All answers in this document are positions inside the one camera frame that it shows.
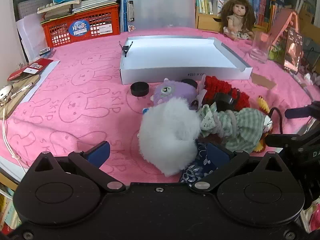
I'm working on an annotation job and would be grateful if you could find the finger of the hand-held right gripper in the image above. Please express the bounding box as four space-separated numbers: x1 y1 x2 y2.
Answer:
284 100 320 119
265 133 311 148

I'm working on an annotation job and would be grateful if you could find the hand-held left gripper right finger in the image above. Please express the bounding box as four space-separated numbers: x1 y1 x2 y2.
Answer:
191 142 289 193

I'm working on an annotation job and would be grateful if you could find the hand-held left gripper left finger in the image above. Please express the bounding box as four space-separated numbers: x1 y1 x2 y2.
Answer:
29 141 127 193

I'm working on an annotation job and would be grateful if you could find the white charm hair tie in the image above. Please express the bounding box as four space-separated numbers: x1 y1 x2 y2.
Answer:
262 117 274 133

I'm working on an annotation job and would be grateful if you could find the small yellow plush charm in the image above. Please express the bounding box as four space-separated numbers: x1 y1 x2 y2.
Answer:
251 132 269 153

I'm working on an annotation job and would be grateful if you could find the blue floral fabric pouch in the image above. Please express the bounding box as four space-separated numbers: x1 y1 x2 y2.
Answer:
179 142 225 188

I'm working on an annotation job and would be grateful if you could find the green checkered pouch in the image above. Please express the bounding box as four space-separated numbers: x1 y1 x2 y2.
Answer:
199 104 273 153

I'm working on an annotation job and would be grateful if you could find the white fluffy pompom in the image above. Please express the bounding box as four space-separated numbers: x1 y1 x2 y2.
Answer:
138 97 202 176

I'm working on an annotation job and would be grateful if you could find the purple plush toy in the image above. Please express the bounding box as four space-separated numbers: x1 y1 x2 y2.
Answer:
149 78 199 107

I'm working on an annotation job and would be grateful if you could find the white cardboard box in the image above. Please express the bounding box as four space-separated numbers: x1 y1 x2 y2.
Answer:
119 36 253 85

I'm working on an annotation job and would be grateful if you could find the brown cardboard piece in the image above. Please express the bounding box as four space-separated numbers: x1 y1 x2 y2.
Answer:
251 72 278 90

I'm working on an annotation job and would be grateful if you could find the black claw hair clip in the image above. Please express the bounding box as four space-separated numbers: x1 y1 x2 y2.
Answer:
214 92 235 112

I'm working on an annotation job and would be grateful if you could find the smartphone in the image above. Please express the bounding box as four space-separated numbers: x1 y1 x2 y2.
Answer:
282 29 304 74

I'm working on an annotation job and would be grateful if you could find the pink shoe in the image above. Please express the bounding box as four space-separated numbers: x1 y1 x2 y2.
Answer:
309 202 320 233

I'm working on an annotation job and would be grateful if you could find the pink sheer bow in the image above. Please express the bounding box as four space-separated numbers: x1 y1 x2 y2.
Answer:
194 76 208 110

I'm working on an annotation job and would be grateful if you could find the red knitted scrunchie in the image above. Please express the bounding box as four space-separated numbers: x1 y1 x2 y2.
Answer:
201 75 250 110

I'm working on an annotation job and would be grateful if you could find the clear drinking glass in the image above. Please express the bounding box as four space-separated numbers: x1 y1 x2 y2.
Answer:
250 31 273 64

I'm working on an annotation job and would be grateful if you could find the black round lid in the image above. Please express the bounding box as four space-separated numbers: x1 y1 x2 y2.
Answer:
180 79 198 88
130 81 150 97

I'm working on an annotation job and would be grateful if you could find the pink bunny print towel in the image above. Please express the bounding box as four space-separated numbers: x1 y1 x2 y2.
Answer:
5 27 320 180

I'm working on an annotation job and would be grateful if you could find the brown cardboard box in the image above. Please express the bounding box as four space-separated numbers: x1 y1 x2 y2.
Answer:
299 7 320 42

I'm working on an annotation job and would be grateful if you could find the pink toy house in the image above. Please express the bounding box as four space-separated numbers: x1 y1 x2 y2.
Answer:
269 9 304 60

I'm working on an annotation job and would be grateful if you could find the white paper sheet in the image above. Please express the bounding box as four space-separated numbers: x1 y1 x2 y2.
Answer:
19 60 60 103

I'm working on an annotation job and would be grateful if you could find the wooden board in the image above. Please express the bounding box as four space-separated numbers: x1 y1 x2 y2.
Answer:
0 74 40 119

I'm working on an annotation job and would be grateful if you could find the silver pen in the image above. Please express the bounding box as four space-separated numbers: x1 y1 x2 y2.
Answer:
11 82 34 98

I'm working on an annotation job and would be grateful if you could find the red booklet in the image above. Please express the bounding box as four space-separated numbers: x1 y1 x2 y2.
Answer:
7 58 54 82

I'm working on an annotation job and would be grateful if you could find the black binder clip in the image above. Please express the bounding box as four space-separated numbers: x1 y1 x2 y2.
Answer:
119 41 133 57

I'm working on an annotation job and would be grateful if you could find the silver round object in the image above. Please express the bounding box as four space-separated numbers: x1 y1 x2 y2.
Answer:
0 85 13 102

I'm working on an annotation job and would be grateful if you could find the brown haired doll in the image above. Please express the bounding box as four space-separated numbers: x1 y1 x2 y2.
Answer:
219 0 256 42

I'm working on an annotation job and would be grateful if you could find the wooden drawer box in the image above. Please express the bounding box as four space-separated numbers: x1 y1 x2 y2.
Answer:
196 6 269 34

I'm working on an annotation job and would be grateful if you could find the red plastic crate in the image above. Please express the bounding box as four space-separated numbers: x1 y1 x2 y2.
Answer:
40 4 121 48

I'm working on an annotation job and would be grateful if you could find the blue file folder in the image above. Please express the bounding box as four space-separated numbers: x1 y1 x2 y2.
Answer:
120 0 130 33

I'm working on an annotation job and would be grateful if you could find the clear plastic clipboard case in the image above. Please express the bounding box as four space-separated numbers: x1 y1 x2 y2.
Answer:
125 0 196 32

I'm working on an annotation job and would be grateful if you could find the white pipe frame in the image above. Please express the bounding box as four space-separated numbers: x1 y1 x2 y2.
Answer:
291 0 308 13

